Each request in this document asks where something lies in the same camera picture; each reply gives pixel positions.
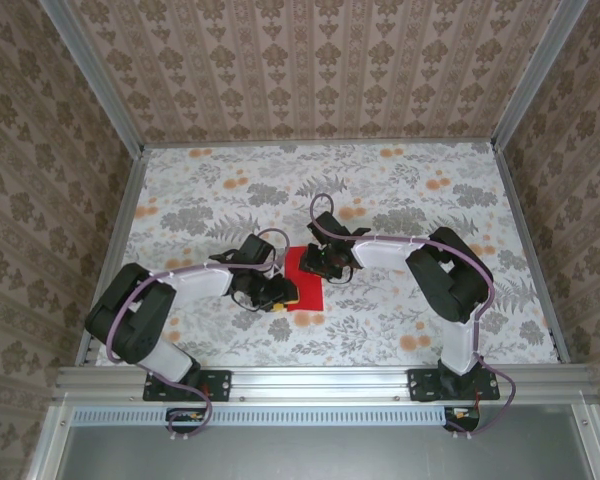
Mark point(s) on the red paper sheet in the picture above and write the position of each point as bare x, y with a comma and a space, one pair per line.
310, 297

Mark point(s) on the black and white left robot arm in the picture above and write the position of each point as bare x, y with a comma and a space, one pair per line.
130, 325

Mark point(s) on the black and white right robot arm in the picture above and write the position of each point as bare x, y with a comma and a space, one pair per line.
445, 285

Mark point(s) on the floral patterned table cover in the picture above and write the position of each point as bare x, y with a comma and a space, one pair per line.
380, 325

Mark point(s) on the small black controller board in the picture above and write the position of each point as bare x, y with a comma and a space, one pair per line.
462, 420
185, 422

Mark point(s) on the grey metal panel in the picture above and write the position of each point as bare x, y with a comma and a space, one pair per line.
320, 455

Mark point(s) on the long aluminium mounting rail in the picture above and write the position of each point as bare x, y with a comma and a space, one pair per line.
320, 382

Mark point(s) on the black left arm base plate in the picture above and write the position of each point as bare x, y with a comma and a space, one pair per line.
220, 385

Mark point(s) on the aluminium table side rail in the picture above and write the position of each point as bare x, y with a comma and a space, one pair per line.
115, 240
530, 250

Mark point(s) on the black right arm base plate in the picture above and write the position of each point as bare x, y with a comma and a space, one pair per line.
420, 385

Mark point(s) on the slanted aluminium frame post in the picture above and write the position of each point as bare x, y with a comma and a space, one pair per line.
100, 85
535, 75

